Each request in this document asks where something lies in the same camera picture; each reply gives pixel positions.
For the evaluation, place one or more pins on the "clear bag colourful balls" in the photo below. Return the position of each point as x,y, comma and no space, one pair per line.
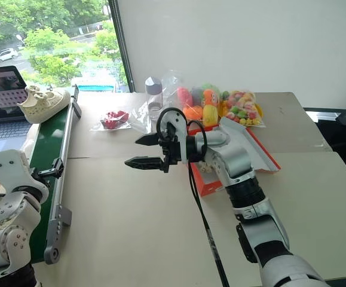
241,108

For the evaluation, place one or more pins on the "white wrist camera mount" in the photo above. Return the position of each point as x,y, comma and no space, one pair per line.
177,119
8,170

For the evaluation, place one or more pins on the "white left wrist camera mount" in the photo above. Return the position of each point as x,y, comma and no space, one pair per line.
8,170

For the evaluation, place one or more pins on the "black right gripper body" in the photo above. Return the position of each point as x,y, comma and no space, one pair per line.
172,153

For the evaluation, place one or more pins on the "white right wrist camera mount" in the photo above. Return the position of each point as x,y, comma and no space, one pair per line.
177,119

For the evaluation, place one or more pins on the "clear bag red pieces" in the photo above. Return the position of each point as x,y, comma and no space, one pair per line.
114,117

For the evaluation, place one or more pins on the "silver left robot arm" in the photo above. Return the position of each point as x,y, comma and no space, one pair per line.
8,227

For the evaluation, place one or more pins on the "clear bottle grey cap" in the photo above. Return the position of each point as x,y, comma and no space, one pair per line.
154,98

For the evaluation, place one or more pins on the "black window frame post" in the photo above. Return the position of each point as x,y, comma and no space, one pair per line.
122,45

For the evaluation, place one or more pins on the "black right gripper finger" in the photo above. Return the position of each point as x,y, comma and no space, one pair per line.
144,162
147,140

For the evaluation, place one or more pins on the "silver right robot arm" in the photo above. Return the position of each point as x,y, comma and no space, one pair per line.
238,161

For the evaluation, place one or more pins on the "white car outside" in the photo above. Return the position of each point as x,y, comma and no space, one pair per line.
5,55

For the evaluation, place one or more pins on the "orange shoebox white lid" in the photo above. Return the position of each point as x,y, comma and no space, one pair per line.
211,188

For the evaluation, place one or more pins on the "cream perforated shoe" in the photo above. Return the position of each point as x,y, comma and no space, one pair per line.
50,103

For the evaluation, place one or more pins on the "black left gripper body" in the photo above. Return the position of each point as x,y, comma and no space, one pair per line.
38,177

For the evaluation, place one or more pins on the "clear bag toy fruits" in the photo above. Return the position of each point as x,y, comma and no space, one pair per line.
208,103

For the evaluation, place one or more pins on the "green conveyor belt silver frame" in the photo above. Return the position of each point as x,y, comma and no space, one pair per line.
45,140

